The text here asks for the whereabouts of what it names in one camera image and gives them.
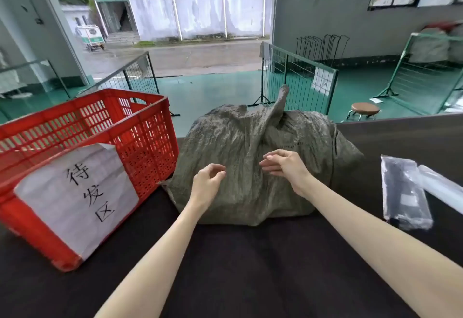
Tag black tripod stand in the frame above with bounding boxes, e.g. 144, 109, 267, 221
248, 68, 275, 108

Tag green wire fence panel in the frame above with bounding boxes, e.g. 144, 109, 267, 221
260, 41, 339, 116

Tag red plastic crate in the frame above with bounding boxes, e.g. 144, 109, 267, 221
0, 89, 180, 272

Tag white sheet on fence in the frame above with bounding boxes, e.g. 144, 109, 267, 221
311, 67, 332, 96

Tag grey wire fence panel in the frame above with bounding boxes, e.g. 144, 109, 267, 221
78, 52, 181, 117

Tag clear plastic bag dark contents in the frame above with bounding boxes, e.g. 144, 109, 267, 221
381, 155, 434, 231

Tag white paper sign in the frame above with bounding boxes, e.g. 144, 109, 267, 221
14, 143, 140, 261

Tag grey woven sack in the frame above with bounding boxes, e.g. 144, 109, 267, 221
161, 85, 365, 227

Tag person's left hand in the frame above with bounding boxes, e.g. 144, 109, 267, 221
188, 164, 227, 214

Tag person's left forearm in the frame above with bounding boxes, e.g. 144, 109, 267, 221
94, 200, 214, 318

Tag person's right forearm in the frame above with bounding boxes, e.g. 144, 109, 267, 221
292, 176, 463, 318

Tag brown round stool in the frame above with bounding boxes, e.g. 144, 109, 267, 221
346, 102, 381, 122

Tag person's right hand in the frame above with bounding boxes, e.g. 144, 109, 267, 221
259, 149, 313, 197

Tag green wire cage frame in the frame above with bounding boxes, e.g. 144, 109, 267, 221
374, 32, 463, 116

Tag black wire racks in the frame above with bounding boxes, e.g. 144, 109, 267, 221
296, 34, 351, 68

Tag white filled sack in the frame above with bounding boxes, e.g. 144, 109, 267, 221
409, 26, 452, 63

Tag white green delivery vehicle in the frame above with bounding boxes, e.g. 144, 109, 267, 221
75, 25, 106, 52

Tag glass railing panel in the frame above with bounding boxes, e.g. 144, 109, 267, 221
0, 59, 71, 112

